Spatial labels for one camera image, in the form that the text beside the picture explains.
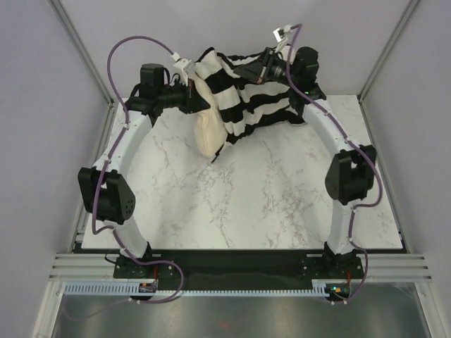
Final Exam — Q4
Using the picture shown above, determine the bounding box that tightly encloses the cream pillow with bear print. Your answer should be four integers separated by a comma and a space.
194, 75, 228, 159

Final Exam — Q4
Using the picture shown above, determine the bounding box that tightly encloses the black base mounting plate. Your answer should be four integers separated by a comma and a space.
113, 249, 364, 289

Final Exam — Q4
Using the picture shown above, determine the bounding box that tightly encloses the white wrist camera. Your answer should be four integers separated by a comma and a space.
171, 53, 194, 86
273, 25, 292, 53

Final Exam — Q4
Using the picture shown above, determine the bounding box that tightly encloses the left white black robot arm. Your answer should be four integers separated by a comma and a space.
78, 58, 210, 278

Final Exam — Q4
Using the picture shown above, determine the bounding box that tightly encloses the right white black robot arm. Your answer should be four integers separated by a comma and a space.
234, 46, 377, 277

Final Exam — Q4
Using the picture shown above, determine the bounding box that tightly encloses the black white striped pillowcase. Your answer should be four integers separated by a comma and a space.
194, 47, 304, 160

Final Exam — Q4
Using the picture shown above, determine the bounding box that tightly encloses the right aluminium frame post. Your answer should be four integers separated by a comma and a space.
357, 0, 421, 104

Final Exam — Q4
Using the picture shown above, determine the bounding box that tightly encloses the aluminium extrusion rail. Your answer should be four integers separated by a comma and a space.
50, 253, 432, 282

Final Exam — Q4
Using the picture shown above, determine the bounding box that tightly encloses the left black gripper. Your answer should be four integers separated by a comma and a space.
158, 77, 211, 115

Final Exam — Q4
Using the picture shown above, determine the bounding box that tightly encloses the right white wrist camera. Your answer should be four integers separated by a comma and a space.
273, 25, 292, 53

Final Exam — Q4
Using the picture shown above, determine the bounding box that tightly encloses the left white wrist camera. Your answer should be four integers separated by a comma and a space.
171, 53, 194, 86

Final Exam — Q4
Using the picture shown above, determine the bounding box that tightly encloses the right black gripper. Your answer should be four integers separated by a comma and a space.
233, 46, 297, 88

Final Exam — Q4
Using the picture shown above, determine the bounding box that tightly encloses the aluminium frame post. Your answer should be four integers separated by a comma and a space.
48, 0, 114, 121
357, 0, 421, 104

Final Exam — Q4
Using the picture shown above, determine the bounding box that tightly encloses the white slotted cable duct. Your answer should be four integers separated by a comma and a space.
63, 280, 350, 297

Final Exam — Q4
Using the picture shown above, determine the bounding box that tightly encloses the left aluminium frame post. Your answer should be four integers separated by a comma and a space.
48, 0, 114, 121

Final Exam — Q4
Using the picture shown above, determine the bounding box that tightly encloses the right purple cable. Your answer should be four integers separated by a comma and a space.
284, 23, 384, 306

